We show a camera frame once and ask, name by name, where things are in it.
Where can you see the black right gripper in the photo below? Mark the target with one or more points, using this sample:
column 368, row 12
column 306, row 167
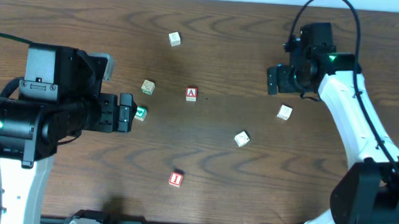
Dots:
column 273, row 80

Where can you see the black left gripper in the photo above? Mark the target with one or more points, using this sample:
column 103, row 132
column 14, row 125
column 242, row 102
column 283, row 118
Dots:
column 107, row 112

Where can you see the plain engraved wooden block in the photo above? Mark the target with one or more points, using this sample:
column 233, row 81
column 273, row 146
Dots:
column 284, row 112

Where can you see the red letter A wooden block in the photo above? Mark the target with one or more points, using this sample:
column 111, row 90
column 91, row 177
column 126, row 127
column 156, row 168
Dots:
column 191, row 94

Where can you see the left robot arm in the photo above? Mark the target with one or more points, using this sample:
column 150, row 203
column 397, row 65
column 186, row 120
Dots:
column 35, row 119

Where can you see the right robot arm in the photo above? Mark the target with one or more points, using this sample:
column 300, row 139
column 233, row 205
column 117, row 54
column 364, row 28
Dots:
column 369, row 191

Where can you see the green number 4 wooden block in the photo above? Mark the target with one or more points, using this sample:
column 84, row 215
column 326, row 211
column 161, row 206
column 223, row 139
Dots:
column 141, row 113

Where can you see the green-edged animal picture wooden block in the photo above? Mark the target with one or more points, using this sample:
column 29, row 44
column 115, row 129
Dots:
column 148, row 87

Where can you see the tilted wooden block red dot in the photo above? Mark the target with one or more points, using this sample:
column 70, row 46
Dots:
column 242, row 138

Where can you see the red letter I wooden block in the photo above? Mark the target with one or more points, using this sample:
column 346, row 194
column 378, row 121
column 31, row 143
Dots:
column 175, row 179

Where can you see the plain wooden block far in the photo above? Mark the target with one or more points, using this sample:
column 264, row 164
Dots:
column 174, row 39

